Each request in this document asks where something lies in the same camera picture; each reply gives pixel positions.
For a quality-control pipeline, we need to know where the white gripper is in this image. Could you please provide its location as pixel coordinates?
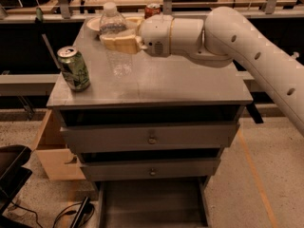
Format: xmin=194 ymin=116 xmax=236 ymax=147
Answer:
xmin=100 ymin=14 xmax=173 ymax=57

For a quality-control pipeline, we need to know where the clear plastic water bottle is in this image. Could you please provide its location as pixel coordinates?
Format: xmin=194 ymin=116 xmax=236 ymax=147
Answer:
xmin=99 ymin=2 xmax=132 ymax=77

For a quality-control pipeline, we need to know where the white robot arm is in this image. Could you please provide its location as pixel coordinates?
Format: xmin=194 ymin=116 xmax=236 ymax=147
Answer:
xmin=101 ymin=7 xmax=304 ymax=134

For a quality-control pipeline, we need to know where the orange soda can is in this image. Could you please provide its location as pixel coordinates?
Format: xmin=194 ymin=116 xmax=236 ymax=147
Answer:
xmin=144 ymin=3 xmax=161 ymax=19

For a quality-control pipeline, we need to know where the green soda can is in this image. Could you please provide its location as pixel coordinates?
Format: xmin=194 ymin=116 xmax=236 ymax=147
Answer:
xmin=57 ymin=46 xmax=90 ymax=91

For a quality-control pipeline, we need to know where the white ceramic bowl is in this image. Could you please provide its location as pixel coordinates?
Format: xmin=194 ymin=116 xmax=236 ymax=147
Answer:
xmin=86 ymin=17 xmax=105 ymax=36

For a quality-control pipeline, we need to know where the grey drawer cabinet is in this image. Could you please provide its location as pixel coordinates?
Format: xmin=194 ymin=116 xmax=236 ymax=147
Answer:
xmin=47 ymin=28 xmax=252 ymax=228

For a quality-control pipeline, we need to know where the upper grey drawer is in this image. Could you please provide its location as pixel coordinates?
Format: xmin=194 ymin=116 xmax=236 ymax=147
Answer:
xmin=61 ymin=122 xmax=239 ymax=153

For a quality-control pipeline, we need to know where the grey drawer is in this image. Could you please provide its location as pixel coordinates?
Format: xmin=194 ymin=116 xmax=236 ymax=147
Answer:
xmin=61 ymin=122 xmax=239 ymax=153
xmin=81 ymin=159 xmax=220 ymax=181

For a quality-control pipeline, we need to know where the lower grey drawer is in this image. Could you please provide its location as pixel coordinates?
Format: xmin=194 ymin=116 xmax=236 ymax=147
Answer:
xmin=81 ymin=159 xmax=220 ymax=181

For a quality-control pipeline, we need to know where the light wooden box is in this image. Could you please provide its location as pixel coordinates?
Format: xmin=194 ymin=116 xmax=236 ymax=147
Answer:
xmin=31 ymin=109 xmax=85 ymax=181

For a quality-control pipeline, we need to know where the black flat device on floor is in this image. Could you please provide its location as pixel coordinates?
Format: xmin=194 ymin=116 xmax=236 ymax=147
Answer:
xmin=69 ymin=197 xmax=92 ymax=228

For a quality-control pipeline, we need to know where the black floor cable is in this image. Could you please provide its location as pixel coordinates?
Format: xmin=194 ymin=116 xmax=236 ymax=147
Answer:
xmin=9 ymin=199 xmax=96 ymax=228

